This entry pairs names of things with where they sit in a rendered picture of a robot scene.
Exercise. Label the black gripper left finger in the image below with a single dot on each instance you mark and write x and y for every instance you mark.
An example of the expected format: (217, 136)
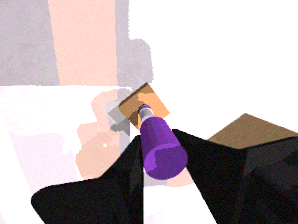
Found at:
(120, 189)

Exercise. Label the purple marker cap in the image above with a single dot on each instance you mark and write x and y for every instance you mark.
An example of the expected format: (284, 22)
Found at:
(163, 155)

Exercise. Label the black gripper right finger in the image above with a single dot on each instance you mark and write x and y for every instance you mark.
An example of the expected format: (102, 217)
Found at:
(222, 173)

